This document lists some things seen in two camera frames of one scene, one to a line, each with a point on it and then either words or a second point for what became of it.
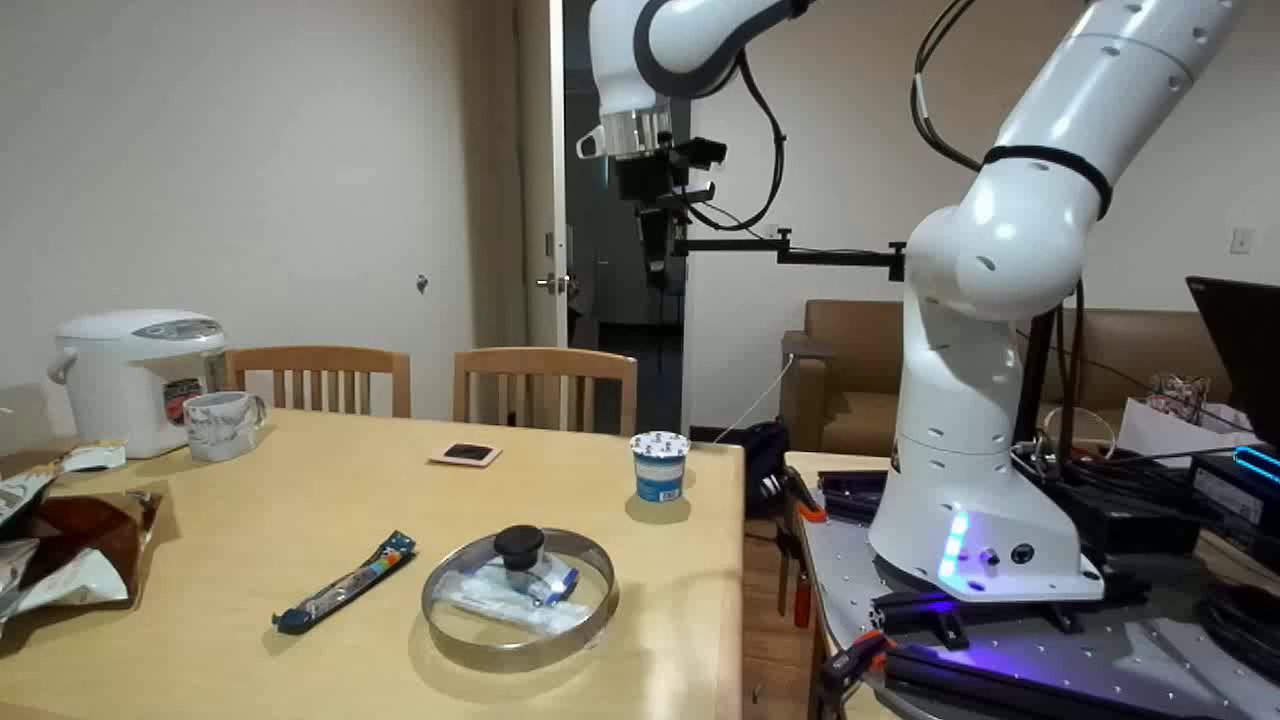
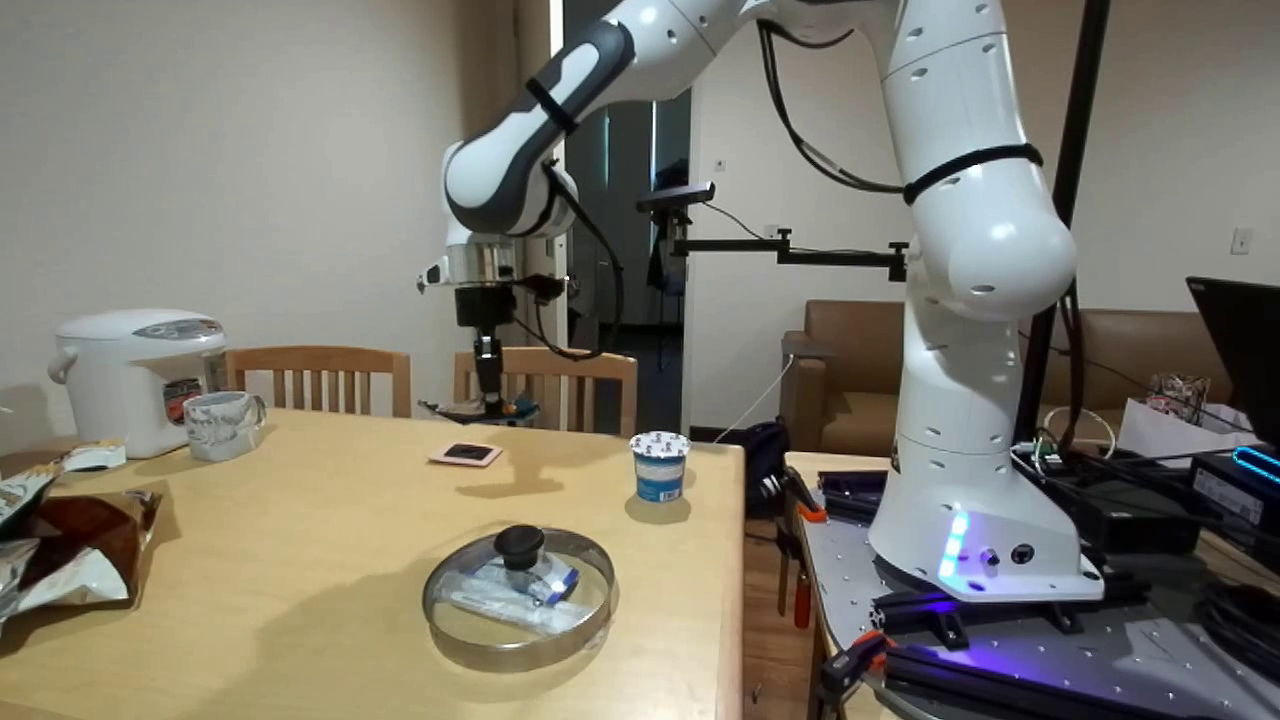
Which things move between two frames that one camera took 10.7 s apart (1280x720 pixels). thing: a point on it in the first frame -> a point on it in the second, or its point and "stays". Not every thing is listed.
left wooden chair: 321,379 stays
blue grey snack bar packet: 393,548 -> 513,412
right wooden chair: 540,362 stays
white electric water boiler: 133,373 stays
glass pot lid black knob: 520,594 stays
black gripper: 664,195 -> 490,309
